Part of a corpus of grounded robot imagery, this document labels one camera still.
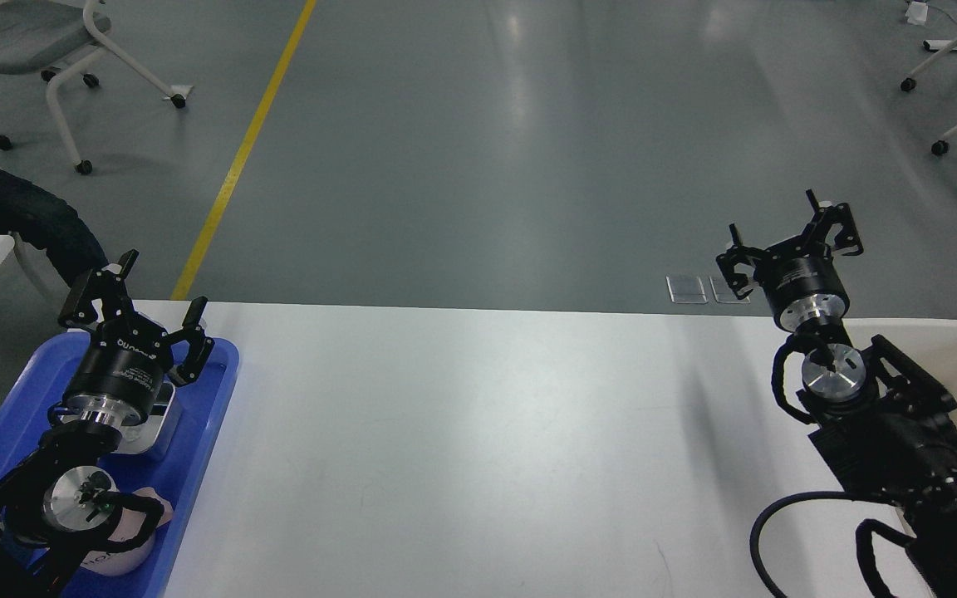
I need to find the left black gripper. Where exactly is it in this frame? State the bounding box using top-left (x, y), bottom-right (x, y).
top-left (58, 249), bottom-right (215, 429)

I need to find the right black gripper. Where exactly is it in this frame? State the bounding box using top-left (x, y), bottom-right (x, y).
top-left (715, 189), bottom-right (865, 332)

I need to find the stainless steel rectangular dish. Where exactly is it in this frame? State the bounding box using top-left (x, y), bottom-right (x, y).
top-left (112, 382), bottom-right (182, 462)

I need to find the pink HOME mug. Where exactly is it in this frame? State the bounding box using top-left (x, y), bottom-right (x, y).
top-left (42, 466), bottom-right (174, 576)

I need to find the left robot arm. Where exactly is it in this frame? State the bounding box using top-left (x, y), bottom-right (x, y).
top-left (0, 250), bottom-right (215, 597)

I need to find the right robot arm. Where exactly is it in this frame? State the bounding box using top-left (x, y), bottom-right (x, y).
top-left (715, 190), bottom-right (957, 597)

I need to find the right floor socket plate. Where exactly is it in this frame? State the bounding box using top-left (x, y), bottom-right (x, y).
top-left (708, 276), bottom-right (751, 304)

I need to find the floor socket plate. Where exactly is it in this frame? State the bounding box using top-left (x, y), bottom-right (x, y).
top-left (708, 276), bottom-right (751, 304)
top-left (665, 275), bottom-right (708, 304)

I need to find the left floor socket plate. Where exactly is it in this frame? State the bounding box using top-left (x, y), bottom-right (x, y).
top-left (665, 275), bottom-right (708, 304)

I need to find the blue plastic tray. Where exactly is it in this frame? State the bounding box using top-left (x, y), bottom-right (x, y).
top-left (0, 332), bottom-right (239, 597)

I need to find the person in dark trousers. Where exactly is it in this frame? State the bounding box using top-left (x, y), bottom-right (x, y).
top-left (0, 169), bottom-right (109, 287)

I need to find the grey office chair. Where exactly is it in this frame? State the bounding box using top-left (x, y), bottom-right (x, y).
top-left (0, 1), bottom-right (189, 175)

